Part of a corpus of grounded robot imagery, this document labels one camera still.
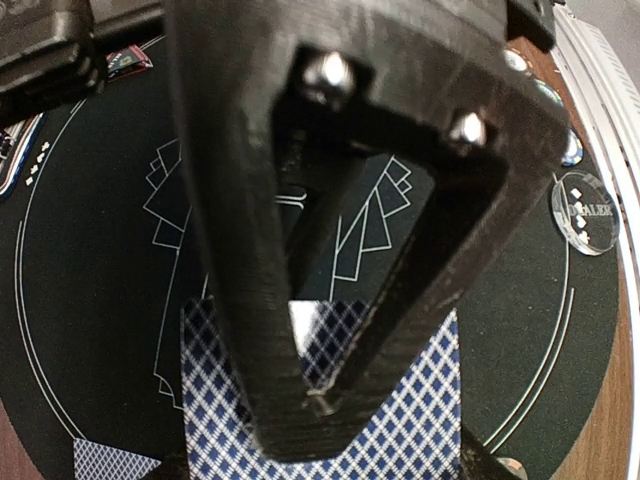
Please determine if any round black poker mat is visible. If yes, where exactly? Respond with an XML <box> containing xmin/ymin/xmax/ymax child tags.
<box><xmin>1</xmin><ymin>40</ymin><xmax>620</xmax><ymax>479</ymax></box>

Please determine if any blue white chips front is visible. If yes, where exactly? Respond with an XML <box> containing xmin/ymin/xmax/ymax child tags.
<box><xmin>561</xmin><ymin>129</ymin><xmax>584</xmax><ymax>167</ymax></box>

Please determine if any orange chips seat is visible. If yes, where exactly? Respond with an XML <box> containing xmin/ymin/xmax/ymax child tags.
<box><xmin>497</xmin><ymin>457</ymin><xmax>528</xmax><ymax>480</ymax></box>
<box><xmin>503</xmin><ymin>49</ymin><xmax>530</xmax><ymax>75</ymax></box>

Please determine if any aluminium front rail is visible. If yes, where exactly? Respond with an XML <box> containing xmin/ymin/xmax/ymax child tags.
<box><xmin>549</xmin><ymin>9</ymin><xmax>640</xmax><ymax>281</ymax></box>

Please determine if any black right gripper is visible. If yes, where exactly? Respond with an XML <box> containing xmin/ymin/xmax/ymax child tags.
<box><xmin>1</xmin><ymin>0</ymin><xmax>164</xmax><ymax>125</ymax></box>

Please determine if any grey blue card deck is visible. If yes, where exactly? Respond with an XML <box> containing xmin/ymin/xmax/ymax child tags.
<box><xmin>181</xmin><ymin>298</ymin><xmax>461</xmax><ymax>479</ymax></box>

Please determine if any orange chips front seat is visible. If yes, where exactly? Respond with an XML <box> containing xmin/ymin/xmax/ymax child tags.
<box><xmin>503</xmin><ymin>49</ymin><xmax>530</xmax><ymax>75</ymax></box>

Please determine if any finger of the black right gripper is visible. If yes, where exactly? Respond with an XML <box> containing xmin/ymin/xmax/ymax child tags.
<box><xmin>165</xmin><ymin>1</ymin><xmax>373</xmax><ymax>463</ymax></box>
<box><xmin>309</xmin><ymin>1</ymin><xmax>567</xmax><ymax>415</ymax></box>

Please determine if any red black triangle marker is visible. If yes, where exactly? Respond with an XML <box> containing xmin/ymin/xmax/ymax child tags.
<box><xmin>106</xmin><ymin>45</ymin><xmax>153</xmax><ymax>81</ymax></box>

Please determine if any blue card seat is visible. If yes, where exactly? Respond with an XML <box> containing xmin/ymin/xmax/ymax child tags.
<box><xmin>73</xmin><ymin>438</ymin><xmax>160</xmax><ymax>480</ymax></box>

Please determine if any green chips front seat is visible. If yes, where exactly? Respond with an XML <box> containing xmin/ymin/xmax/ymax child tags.
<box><xmin>533</xmin><ymin>78</ymin><xmax>565</xmax><ymax>109</ymax></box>

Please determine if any aluminium poker case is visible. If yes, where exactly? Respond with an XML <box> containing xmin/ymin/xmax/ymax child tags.
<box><xmin>1</xmin><ymin>112</ymin><xmax>46</xmax><ymax>201</ymax></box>

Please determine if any clear round dealer button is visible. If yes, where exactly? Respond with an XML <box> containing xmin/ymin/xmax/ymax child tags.
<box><xmin>550</xmin><ymin>170</ymin><xmax>620</xmax><ymax>256</ymax></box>

